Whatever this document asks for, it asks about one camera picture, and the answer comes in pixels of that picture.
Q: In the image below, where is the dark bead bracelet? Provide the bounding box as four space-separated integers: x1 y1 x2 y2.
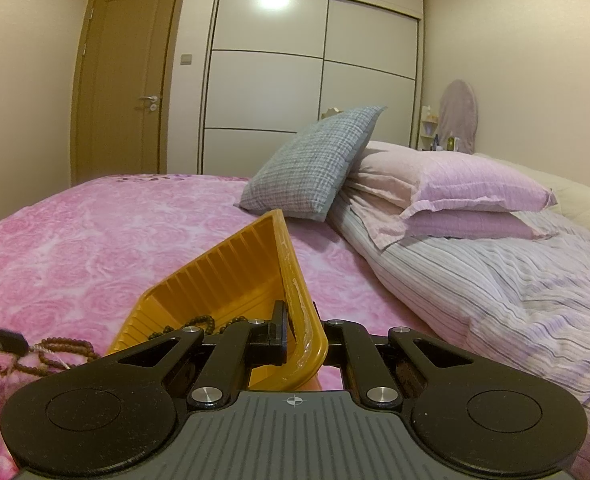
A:
147 314 248 342

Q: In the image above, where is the cream bed cover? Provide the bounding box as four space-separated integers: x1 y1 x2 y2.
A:
475 152 590 241

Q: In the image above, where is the small white cosmetics shelf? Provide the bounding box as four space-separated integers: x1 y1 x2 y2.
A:
419 105 460 153

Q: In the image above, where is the striped lilac quilt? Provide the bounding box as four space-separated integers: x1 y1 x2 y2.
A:
327 192 590 426

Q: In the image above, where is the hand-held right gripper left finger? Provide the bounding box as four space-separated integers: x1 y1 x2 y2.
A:
102 300 296 408

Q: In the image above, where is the purple covered oval mirror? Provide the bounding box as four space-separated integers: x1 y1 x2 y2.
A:
439 79 478 155

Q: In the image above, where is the yellow plastic tray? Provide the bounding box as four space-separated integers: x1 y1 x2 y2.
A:
106 208 330 391

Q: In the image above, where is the large pink pillow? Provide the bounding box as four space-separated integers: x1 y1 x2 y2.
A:
347 141 558 221

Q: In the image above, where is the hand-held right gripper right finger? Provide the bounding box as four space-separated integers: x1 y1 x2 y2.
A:
320 319 480 408

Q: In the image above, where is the brown bead necklace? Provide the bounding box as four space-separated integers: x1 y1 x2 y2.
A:
12 337 102 377

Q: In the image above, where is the grey woven pillow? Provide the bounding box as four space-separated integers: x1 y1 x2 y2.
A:
239 106 388 222

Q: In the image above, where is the brown wooden door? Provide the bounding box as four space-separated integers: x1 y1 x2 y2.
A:
70 0 190 188

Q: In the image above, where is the pink floral blanket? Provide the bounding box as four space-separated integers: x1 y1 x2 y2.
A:
0 174 426 480

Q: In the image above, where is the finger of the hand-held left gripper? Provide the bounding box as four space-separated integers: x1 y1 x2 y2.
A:
0 316 30 363

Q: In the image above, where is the white sliding wardrobe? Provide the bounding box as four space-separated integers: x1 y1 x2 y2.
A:
201 0 424 177

